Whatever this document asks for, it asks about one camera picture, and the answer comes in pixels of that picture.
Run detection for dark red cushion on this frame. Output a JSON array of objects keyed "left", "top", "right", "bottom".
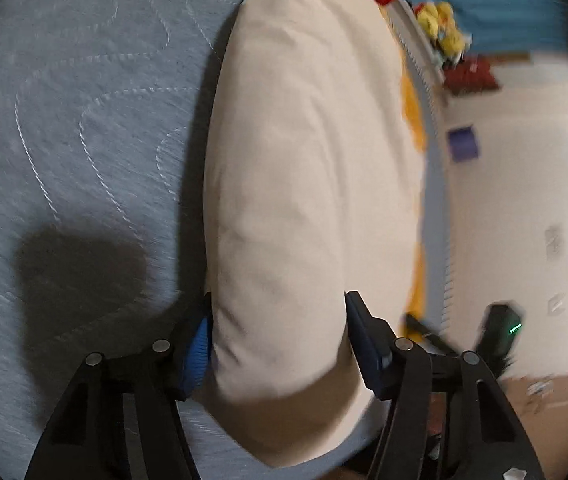
[{"left": 444, "top": 55, "right": 501, "bottom": 96}]

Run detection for purple folder on wall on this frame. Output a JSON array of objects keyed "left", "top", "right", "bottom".
[{"left": 447, "top": 126, "right": 479, "bottom": 162}]

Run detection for yellow plush toys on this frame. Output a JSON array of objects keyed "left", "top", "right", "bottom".
[{"left": 413, "top": 1, "right": 472, "bottom": 65}]

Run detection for beige and orange hooded jacket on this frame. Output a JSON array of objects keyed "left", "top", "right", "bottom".
[{"left": 204, "top": 0, "right": 427, "bottom": 468}]

